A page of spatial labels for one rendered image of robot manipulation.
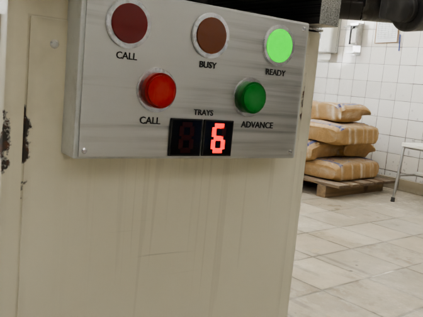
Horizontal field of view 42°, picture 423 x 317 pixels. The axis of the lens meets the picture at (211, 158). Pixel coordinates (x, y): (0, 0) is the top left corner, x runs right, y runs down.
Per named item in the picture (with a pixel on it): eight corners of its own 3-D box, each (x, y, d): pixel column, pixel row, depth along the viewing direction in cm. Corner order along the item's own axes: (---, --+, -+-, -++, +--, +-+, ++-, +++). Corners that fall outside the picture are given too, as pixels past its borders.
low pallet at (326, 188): (223, 170, 480) (224, 158, 478) (282, 167, 534) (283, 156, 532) (336, 200, 393) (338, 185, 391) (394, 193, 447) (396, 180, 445)
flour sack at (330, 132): (335, 146, 396) (338, 123, 394) (289, 138, 425) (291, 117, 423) (383, 144, 447) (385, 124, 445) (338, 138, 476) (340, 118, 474)
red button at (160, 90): (136, 105, 47) (138, 70, 46) (167, 107, 48) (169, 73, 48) (144, 107, 45) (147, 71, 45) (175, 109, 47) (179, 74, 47)
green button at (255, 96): (230, 111, 52) (233, 80, 52) (255, 112, 54) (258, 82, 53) (240, 113, 51) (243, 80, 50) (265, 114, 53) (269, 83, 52)
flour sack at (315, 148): (242, 148, 457) (243, 128, 455) (274, 148, 486) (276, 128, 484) (312, 163, 406) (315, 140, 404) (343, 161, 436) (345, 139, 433)
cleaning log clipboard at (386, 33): (400, 51, 461) (406, 2, 456) (398, 51, 460) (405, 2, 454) (372, 50, 482) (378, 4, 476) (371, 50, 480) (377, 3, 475)
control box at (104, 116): (59, 152, 46) (68, -16, 44) (274, 153, 60) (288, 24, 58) (73, 160, 43) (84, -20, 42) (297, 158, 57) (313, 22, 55)
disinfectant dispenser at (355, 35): (360, 55, 491) (364, 21, 487) (347, 53, 479) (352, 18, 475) (351, 55, 498) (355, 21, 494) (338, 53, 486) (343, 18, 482)
